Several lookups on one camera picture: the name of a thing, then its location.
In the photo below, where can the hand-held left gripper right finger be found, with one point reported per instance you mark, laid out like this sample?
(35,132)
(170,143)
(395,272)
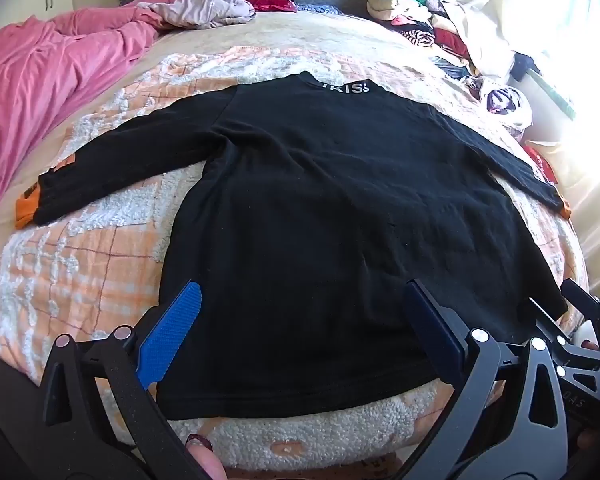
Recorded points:
(432,332)

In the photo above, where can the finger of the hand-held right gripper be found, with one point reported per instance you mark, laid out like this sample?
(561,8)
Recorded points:
(552,327)
(592,307)

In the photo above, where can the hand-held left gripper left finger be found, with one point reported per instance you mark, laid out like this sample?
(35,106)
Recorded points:
(172,332)

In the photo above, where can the black sweater with orange cuffs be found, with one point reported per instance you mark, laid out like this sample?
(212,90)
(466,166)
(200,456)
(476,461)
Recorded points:
(305,210)

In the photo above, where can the white plastic bag of clothes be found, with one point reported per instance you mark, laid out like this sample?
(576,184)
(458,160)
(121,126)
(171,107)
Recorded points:
(505,105)

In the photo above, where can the pile of assorted clothes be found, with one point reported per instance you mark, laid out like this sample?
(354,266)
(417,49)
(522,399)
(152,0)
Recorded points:
(505,20)

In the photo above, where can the pile of folded clothes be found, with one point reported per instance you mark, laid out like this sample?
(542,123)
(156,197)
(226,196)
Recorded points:
(420,20)

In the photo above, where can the person's right hand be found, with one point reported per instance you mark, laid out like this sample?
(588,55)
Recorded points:
(589,440)

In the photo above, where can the person's left hand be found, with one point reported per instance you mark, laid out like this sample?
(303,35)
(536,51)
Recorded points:
(207,462)

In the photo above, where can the orange checked fleece blanket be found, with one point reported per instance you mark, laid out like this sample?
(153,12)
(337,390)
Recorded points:
(80,270)

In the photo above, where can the red plastic bag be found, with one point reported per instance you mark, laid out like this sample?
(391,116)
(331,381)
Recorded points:
(540,165)

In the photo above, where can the dark garment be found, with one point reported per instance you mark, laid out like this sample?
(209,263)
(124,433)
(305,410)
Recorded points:
(525,65)

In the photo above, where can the pink duvet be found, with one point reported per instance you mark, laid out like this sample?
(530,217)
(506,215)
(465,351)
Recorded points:
(30,85)

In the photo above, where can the pale lilac garment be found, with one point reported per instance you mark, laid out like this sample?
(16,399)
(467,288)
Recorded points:
(200,7)

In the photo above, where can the beige bed sheet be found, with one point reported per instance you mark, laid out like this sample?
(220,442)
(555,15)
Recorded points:
(300,30)

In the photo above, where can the red garment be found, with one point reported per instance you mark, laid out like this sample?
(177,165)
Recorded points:
(270,4)

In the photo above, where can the blue patterned cloth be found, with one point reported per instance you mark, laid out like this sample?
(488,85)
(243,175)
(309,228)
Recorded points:
(320,8)

